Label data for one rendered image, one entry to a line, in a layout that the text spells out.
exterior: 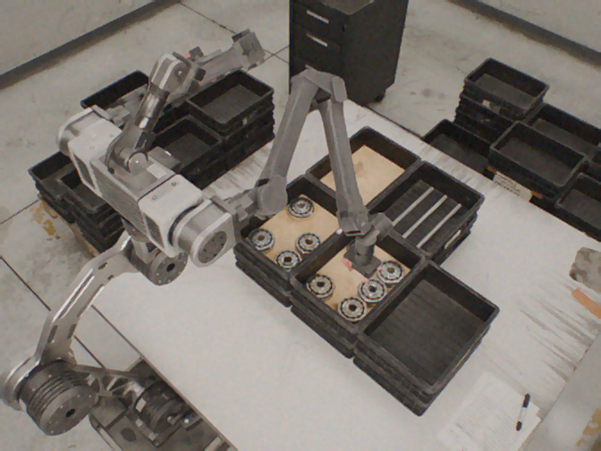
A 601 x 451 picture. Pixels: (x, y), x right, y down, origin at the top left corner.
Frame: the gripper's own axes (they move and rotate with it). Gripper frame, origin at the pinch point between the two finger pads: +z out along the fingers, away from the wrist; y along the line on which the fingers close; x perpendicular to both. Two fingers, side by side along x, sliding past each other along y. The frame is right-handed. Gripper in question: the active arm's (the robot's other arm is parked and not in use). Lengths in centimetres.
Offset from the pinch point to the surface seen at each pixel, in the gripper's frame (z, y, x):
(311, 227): 23.6, 35.1, -18.3
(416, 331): 23.2, -20.8, -8.9
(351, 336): 20.5, -6.5, 9.0
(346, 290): 23.3, 7.1, -5.4
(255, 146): 79, 126, -75
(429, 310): 23.3, -19.4, -19.1
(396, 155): 19, 33, -69
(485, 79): 59, 52, -196
